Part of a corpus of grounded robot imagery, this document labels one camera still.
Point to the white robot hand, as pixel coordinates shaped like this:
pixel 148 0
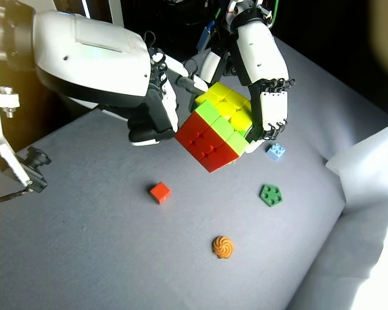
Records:
pixel 90 55
pixel 262 58

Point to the multicolour puzzle cube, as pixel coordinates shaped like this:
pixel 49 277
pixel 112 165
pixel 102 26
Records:
pixel 210 142

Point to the grey adapter with blue plug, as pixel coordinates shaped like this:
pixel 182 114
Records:
pixel 206 34

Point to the light blue toy brick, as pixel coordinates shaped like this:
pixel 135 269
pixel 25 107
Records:
pixel 275 152

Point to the green pentagon block with holes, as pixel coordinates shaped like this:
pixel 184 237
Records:
pixel 271 195

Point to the red cube block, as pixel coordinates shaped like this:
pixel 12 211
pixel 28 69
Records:
pixel 160 192

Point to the white backdrop sheet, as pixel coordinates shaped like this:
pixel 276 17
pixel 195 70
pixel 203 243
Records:
pixel 368 193

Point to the grey table cloth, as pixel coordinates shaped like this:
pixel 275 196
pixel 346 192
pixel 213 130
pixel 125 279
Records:
pixel 84 242

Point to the orange swirl toy cookie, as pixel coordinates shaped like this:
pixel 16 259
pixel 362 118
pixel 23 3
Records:
pixel 223 247

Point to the wrist camera on white bracket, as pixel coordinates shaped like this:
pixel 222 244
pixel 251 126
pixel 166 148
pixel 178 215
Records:
pixel 6 155

